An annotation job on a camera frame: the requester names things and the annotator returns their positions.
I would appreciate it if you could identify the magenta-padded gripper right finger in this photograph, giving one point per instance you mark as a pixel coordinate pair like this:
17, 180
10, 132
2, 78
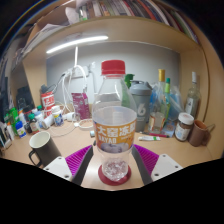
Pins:
146, 159

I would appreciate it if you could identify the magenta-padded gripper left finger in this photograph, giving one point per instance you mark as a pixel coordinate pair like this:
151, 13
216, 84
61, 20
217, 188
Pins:
78, 160

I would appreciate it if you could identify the clear red-capped drink bottle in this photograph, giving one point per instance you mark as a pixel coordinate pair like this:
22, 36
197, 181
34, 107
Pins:
114, 130

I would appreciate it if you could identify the white and green tube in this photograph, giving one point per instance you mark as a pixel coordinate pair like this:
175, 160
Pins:
149, 138

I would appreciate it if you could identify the black mug with white inside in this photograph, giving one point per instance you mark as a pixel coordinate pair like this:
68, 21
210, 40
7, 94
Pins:
45, 150

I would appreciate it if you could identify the white bottle with blue label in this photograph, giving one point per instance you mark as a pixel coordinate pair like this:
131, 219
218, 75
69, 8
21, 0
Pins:
57, 116

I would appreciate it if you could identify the brown jar with white lid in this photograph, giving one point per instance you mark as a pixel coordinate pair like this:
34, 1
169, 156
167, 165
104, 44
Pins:
184, 128

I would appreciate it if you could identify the glass bottle with yellow cap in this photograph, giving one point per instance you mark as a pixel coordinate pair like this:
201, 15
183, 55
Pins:
157, 110

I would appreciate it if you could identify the grey shaker bottle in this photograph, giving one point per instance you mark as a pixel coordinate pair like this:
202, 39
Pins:
143, 106

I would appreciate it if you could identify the magenta pouch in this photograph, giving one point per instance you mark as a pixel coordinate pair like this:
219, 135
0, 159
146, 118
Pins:
80, 106

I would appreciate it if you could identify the brown mug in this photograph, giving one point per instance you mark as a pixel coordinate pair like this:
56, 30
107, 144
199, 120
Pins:
197, 134

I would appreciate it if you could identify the white box with blue lid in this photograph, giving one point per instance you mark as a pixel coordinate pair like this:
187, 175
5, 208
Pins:
20, 130

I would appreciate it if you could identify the slim bottle with green cap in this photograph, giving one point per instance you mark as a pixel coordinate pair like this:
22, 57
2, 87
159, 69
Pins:
167, 96

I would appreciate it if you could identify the clear glass bottle white cap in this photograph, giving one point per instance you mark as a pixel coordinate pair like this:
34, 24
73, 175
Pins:
192, 101

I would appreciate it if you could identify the tall green bottle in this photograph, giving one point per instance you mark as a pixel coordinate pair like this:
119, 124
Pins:
128, 81

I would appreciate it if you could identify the wooden shelf unit with books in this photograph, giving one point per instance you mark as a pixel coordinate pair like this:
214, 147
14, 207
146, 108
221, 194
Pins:
133, 30

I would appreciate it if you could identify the white wall power outlet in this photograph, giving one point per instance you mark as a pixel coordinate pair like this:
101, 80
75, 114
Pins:
80, 72

